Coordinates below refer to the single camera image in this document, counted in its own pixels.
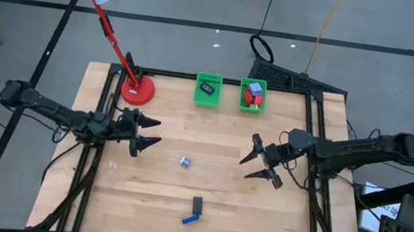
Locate black aluminium table frame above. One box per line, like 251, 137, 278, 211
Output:
31, 54, 385, 232

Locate light blue cube charger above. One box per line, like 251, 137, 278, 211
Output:
247, 81, 265, 98

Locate green plastic basket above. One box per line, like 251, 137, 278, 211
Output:
238, 77, 270, 116
192, 71, 224, 109

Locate white paper sheet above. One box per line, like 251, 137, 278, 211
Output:
356, 180, 403, 232

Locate purple charger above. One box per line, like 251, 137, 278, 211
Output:
178, 154, 193, 170

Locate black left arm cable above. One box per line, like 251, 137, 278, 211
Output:
49, 111, 72, 145

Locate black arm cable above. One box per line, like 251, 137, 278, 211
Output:
49, 111, 72, 145
281, 157, 314, 193

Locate red desk lamp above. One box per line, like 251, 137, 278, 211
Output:
46, 0, 168, 109

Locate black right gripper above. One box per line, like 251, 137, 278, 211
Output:
237, 132, 297, 191

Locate black rectangular block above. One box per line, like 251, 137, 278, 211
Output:
190, 196, 205, 216

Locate black flat device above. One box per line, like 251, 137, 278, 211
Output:
198, 81, 217, 95

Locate blue usb stick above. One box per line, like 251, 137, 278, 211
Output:
181, 212, 201, 227

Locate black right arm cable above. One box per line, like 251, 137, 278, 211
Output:
281, 157, 314, 193

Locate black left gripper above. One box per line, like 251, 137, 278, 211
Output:
105, 104, 166, 162

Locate yellow cable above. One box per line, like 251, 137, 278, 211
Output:
304, 0, 346, 78

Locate black perforated panel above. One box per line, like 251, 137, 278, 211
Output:
246, 56, 353, 99

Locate black coiled cable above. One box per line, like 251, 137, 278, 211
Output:
246, 0, 283, 64

